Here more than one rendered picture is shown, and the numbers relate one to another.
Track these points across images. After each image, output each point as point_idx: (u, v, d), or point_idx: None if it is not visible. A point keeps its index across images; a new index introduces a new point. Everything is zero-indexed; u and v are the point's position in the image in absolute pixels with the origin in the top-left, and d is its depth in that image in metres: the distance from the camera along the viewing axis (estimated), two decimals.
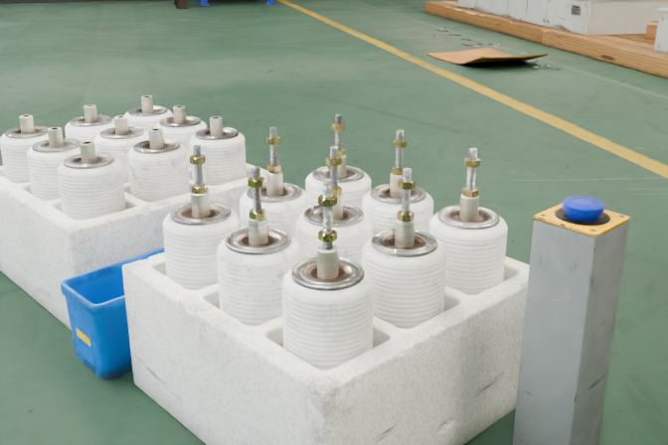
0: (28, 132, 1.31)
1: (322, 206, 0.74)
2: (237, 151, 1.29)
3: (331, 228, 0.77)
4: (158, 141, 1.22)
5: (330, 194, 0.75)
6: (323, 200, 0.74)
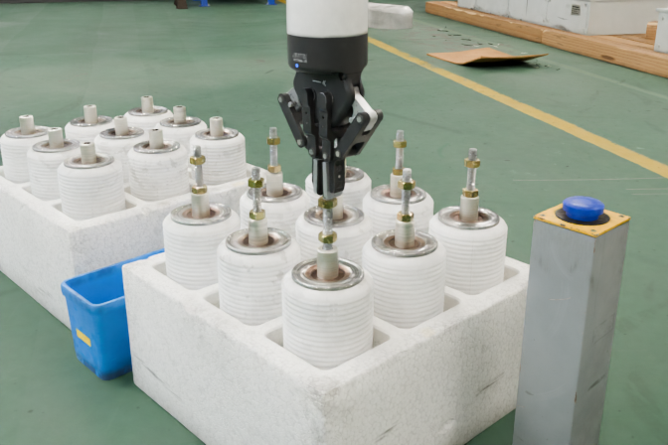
0: (28, 132, 1.31)
1: (336, 205, 0.75)
2: (237, 151, 1.29)
3: (318, 233, 0.76)
4: (158, 141, 1.22)
5: (323, 196, 0.75)
6: (337, 198, 0.75)
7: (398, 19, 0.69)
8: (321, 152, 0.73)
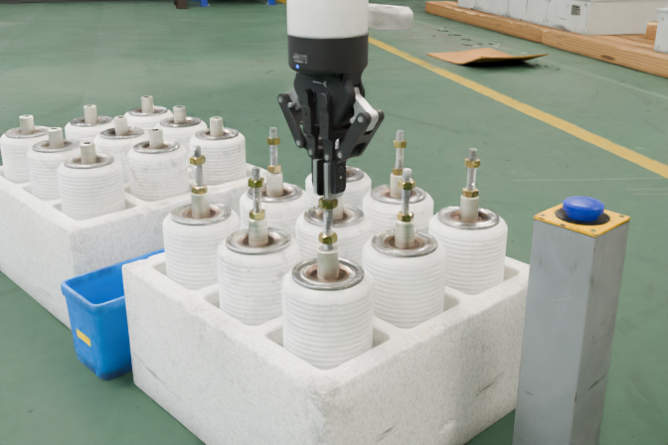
0: (28, 132, 1.31)
1: (325, 203, 0.76)
2: (237, 151, 1.29)
3: (332, 237, 0.76)
4: (158, 141, 1.22)
5: (328, 199, 0.75)
6: (323, 197, 0.76)
7: (398, 20, 0.70)
8: (320, 152, 0.74)
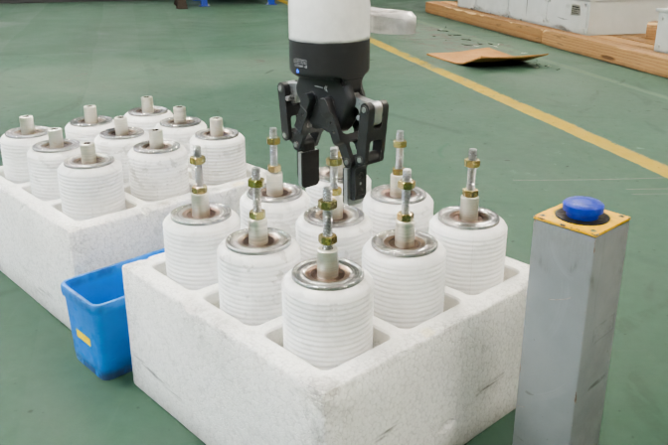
0: (28, 132, 1.31)
1: (320, 209, 0.75)
2: (237, 151, 1.29)
3: (333, 232, 0.77)
4: (158, 141, 1.22)
5: (331, 198, 0.75)
6: (321, 203, 0.74)
7: (401, 24, 0.69)
8: (305, 145, 0.75)
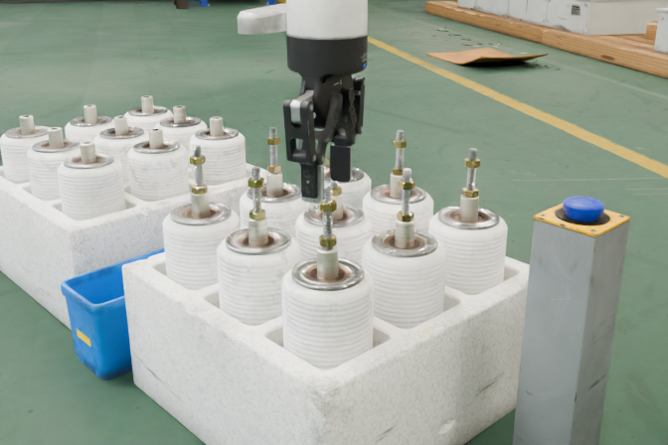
0: (28, 132, 1.31)
1: (327, 205, 0.76)
2: (237, 151, 1.29)
3: (329, 240, 0.76)
4: (158, 141, 1.22)
5: (326, 202, 0.75)
6: None
7: None
8: (317, 157, 0.70)
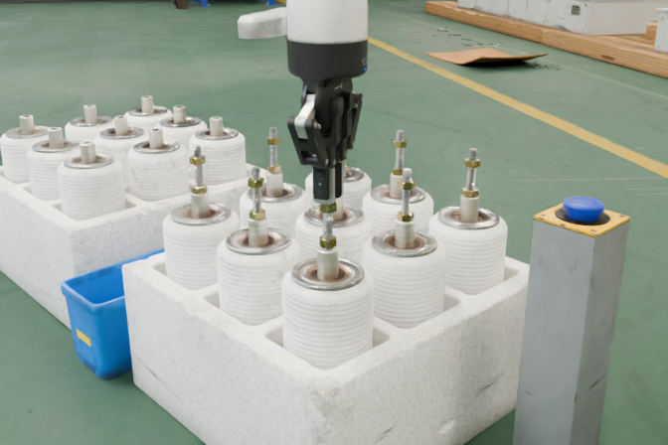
0: (28, 132, 1.31)
1: (319, 211, 0.75)
2: (237, 151, 1.29)
3: (335, 235, 0.77)
4: (158, 141, 1.22)
5: None
6: (320, 205, 0.75)
7: None
8: (329, 160, 0.73)
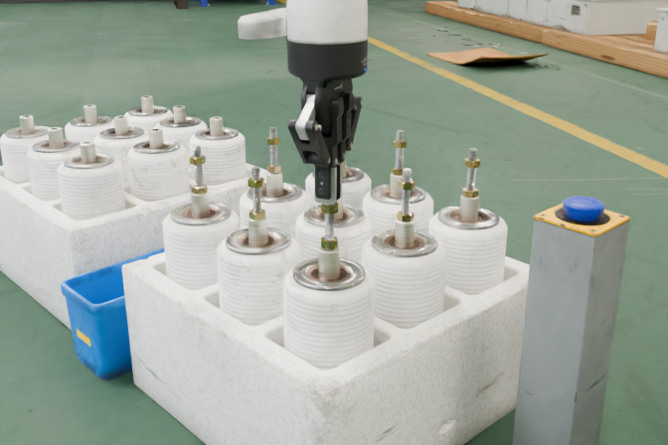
0: (28, 132, 1.31)
1: (337, 213, 0.75)
2: (237, 151, 1.29)
3: (320, 237, 0.77)
4: (158, 141, 1.22)
5: None
6: (338, 206, 0.75)
7: None
8: (331, 159, 0.73)
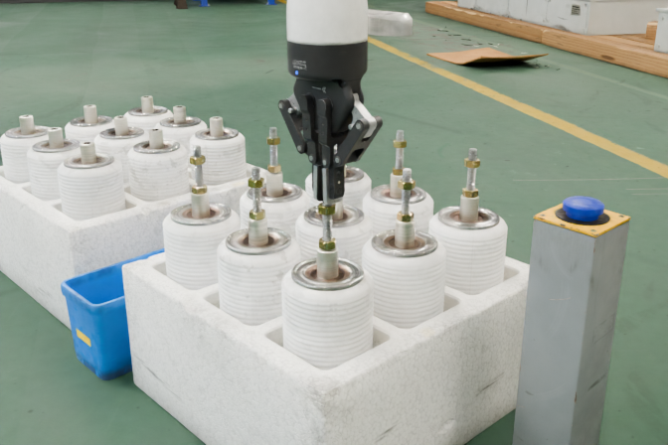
0: (28, 132, 1.31)
1: (329, 208, 0.76)
2: (237, 151, 1.29)
3: (326, 243, 0.76)
4: (158, 141, 1.22)
5: (325, 205, 0.75)
6: None
7: (398, 26, 0.70)
8: (321, 158, 0.74)
